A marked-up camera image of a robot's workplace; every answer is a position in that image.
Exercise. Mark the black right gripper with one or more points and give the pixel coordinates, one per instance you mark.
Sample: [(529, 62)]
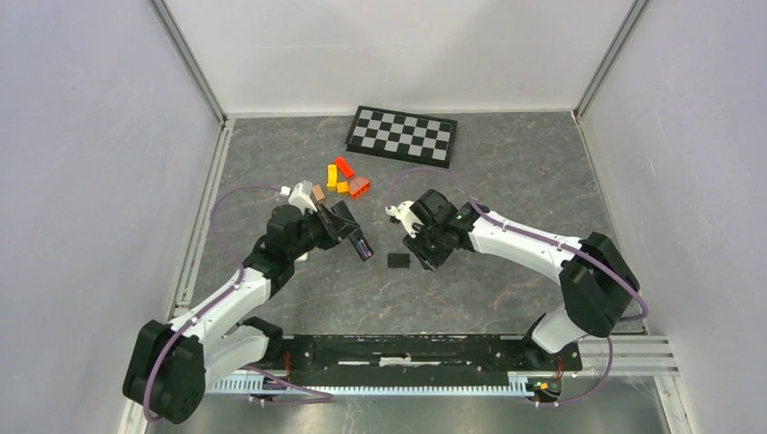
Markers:
[(430, 260)]

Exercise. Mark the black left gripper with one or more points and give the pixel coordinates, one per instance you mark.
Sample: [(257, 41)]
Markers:
[(335, 227)]

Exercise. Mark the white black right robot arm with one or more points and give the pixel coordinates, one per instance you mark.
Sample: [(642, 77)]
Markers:
[(596, 282)]

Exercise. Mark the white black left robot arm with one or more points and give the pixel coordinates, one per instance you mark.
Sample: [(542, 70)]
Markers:
[(174, 364)]

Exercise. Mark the brown cylinder block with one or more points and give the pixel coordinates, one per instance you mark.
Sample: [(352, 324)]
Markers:
[(318, 193)]

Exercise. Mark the orange toy block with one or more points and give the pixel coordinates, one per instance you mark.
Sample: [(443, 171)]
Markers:
[(358, 186)]

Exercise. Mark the yellow toy block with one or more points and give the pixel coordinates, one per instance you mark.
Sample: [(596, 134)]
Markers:
[(332, 178)]

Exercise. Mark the red toy block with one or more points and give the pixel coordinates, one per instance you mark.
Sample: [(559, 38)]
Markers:
[(344, 168)]

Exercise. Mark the black white checkerboard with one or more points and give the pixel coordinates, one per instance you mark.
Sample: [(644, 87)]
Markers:
[(402, 136)]

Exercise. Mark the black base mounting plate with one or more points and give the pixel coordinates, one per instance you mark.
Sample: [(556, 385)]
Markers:
[(412, 360)]

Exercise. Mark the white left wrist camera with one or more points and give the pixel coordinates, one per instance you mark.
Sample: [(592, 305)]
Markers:
[(299, 196)]

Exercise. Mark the grey slotted cable duct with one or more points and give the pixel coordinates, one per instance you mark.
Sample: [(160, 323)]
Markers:
[(254, 383)]

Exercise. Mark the aluminium frame rail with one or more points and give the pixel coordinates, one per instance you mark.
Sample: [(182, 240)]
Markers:
[(632, 356)]

